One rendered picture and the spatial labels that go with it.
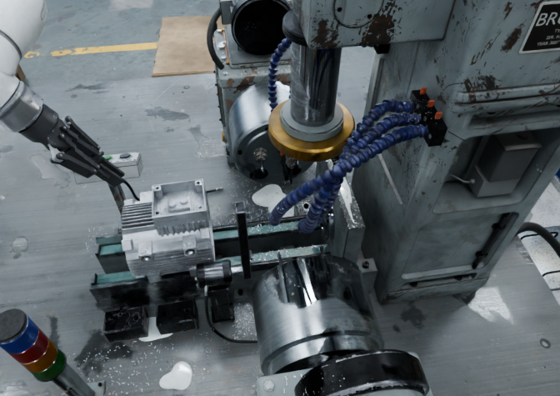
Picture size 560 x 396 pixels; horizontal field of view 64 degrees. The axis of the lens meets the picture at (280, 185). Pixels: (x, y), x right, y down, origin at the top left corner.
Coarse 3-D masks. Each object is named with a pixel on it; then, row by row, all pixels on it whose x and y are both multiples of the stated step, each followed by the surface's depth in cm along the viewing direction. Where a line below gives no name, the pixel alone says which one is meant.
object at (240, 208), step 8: (240, 208) 88; (240, 216) 88; (248, 216) 89; (240, 224) 90; (240, 232) 92; (240, 240) 94; (240, 248) 97; (248, 248) 97; (248, 256) 99; (248, 264) 102; (240, 272) 105; (248, 272) 104
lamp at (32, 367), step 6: (48, 342) 84; (48, 348) 83; (54, 348) 86; (42, 354) 82; (48, 354) 84; (54, 354) 86; (36, 360) 81; (42, 360) 83; (48, 360) 84; (24, 366) 82; (30, 366) 82; (36, 366) 83; (42, 366) 84; (48, 366) 85; (36, 372) 84
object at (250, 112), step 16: (240, 96) 131; (256, 96) 127; (240, 112) 127; (256, 112) 123; (240, 128) 124; (256, 128) 120; (240, 144) 123; (256, 144) 123; (272, 144) 124; (240, 160) 128; (256, 160) 124; (272, 160) 129; (256, 176) 132; (272, 176) 134; (288, 176) 136
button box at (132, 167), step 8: (136, 152) 127; (112, 160) 122; (120, 160) 122; (128, 160) 121; (136, 160) 121; (120, 168) 121; (128, 168) 122; (136, 168) 122; (80, 176) 121; (96, 176) 121; (128, 176) 123; (136, 176) 123
